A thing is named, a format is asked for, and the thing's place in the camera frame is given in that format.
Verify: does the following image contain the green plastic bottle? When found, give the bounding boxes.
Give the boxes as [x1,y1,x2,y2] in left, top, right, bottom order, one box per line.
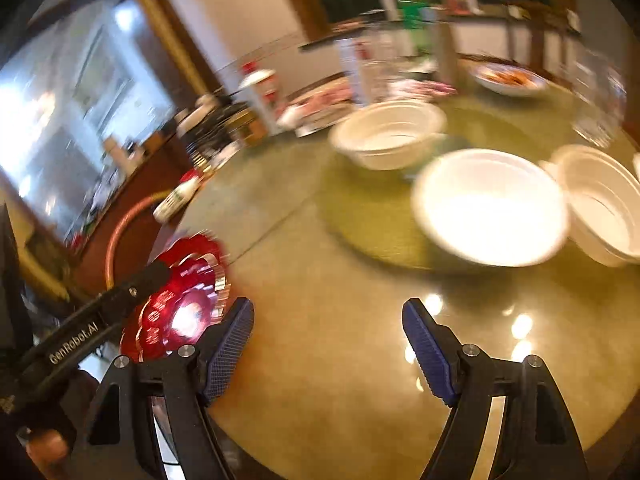
[395,0,433,56]

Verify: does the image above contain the white liquor bottle red cap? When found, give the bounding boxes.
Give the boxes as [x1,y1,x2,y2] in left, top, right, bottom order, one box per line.
[239,62,286,136]

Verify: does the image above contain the black fur-lined boots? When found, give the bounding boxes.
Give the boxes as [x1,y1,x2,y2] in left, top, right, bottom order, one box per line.
[175,95,241,161]

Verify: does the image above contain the person's left hand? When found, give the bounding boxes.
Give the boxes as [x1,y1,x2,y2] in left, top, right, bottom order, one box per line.
[25,429,71,480]

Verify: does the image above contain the pink cloth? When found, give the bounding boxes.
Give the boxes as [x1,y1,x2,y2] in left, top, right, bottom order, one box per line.
[295,80,356,121]

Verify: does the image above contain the red scalloped plate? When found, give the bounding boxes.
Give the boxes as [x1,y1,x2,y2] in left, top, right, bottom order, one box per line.
[120,232,232,363]

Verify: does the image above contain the glass jar gold lid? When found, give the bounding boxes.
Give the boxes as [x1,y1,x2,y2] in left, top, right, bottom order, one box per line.
[225,107,268,148]

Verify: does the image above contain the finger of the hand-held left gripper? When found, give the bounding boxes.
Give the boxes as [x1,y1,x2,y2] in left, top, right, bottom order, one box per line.
[97,261,173,318]

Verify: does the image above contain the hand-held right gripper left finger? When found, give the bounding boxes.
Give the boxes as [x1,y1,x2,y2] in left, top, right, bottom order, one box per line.
[75,296,256,480]

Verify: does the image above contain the glass turntable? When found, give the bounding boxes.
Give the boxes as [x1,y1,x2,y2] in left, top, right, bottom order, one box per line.
[320,90,640,272]

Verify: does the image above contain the folded round brown table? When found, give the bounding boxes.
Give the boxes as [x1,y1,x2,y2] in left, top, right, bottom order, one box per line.
[75,140,201,291]

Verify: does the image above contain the white milk bottle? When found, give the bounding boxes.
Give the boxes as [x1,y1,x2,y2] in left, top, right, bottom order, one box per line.
[152,177,203,223]

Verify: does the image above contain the clear drinking glass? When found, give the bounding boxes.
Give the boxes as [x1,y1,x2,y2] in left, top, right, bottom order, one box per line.
[570,52,628,148]

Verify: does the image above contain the white and blue tube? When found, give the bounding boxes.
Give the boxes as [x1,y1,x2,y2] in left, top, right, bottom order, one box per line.
[340,40,370,103]

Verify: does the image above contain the stainless steel thermos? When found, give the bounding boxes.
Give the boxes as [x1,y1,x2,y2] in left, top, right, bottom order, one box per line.
[435,20,458,86]

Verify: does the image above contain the plate with food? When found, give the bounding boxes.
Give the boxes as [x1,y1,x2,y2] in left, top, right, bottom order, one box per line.
[472,62,548,97]

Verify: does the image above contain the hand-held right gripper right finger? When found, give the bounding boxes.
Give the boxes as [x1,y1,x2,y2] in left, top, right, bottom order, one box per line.
[402,297,591,480]

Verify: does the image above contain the clear plastic bottle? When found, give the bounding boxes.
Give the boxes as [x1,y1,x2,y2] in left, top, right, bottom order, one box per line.
[360,25,401,103]

